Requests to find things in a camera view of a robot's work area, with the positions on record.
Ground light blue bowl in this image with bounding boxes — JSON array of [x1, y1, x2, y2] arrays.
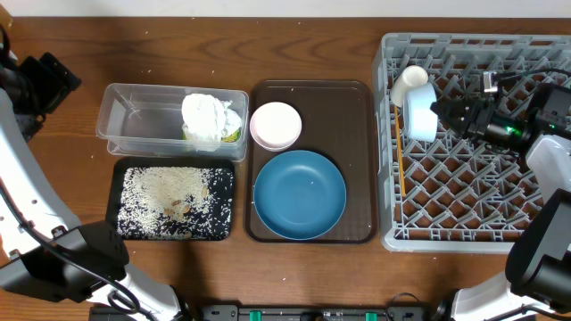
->
[[402, 83, 438, 143]]

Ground cream cup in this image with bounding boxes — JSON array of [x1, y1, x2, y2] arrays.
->
[[390, 65, 429, 107]]

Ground rice leftovers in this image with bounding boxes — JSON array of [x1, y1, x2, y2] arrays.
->
[[116, 166, 235, 239]]

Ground dark blue plate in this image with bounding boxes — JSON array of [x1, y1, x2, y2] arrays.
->
[[252, 150, 347, 241]]

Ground white napkin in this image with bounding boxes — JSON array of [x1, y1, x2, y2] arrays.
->
[[181, 94, 243, 152]]

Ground pink bowl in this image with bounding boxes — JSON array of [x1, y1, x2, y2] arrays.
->
[[249, 102, 302, 152]]

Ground green yellow snack wrapper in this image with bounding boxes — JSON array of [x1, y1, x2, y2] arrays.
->
[[182, 127, 241, 143]]

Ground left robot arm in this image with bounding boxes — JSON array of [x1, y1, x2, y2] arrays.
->
[[1, 47, 192, 320]]

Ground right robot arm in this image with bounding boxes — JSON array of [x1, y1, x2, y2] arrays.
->
[[431, 84, 570, 320]]

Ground grey dishwasher rack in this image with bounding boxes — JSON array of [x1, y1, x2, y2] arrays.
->
[[372, 33, 570, 254]]

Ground clear plastic bin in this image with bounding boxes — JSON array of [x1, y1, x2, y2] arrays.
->
[[96, 83, 249, 161]]

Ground brown plastic tray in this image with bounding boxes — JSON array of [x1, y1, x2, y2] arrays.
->
[[244, 80, 378, 244]]

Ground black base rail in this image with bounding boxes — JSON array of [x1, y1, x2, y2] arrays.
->
[[194, 305, 451, 321]]

